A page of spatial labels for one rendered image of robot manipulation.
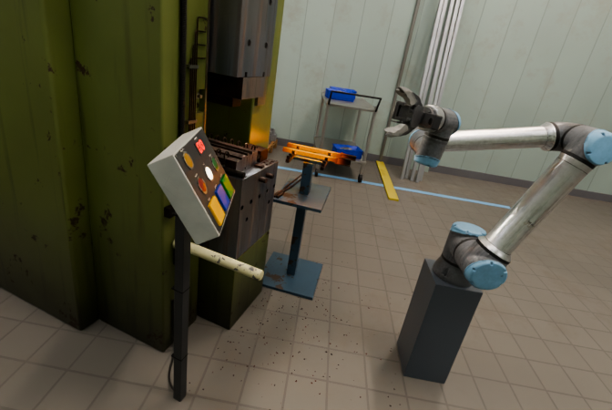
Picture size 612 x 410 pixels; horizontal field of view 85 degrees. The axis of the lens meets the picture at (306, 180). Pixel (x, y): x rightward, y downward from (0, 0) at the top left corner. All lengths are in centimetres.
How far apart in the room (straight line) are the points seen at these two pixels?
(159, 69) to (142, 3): 22
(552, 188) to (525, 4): 453
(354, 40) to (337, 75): 53
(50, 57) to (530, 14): 548
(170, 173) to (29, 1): 91
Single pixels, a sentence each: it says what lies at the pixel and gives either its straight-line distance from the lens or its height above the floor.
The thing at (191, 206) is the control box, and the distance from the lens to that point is 102.
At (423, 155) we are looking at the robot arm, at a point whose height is 122.
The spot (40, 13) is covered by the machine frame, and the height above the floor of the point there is 149.
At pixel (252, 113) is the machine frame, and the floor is 114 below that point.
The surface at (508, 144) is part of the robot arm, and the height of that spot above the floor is 129.
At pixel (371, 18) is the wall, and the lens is 534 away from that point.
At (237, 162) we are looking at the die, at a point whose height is 98.
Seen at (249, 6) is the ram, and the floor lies 164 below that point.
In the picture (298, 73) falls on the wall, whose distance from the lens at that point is 535.
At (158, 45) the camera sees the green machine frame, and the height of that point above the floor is 145.
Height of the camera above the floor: 152
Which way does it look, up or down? 21 degrees down
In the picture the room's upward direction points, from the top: 9 degrees clockwise
